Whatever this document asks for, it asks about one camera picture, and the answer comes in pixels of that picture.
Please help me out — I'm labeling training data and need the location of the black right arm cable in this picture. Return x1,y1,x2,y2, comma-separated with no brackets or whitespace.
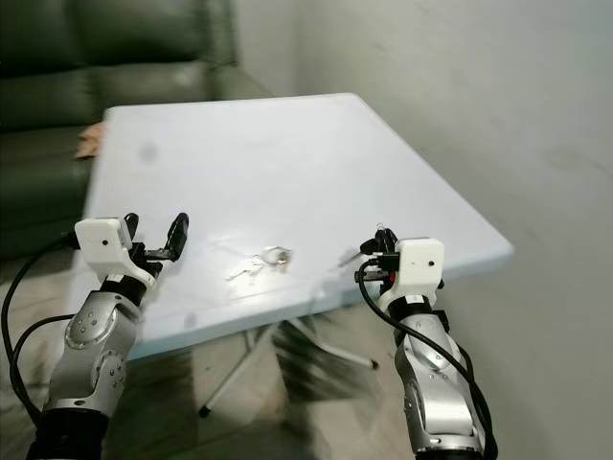
355,278,500,459

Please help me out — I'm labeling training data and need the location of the silver key bunch with rings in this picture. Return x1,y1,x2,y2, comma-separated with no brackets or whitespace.
227,245,294,283

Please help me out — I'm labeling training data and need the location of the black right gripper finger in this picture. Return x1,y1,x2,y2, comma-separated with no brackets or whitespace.
358,225,396,258

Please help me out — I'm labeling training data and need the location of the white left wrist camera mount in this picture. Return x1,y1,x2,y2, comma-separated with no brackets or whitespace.
75,217,157,287

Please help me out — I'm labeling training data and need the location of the dark green leather sofa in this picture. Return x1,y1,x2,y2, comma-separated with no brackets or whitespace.
0,0,277,262

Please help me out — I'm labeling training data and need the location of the brown cloth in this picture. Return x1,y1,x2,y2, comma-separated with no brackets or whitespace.
74,122,109,160

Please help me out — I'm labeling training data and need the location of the white folding table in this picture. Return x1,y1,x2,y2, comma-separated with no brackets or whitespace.
80,92,515,420

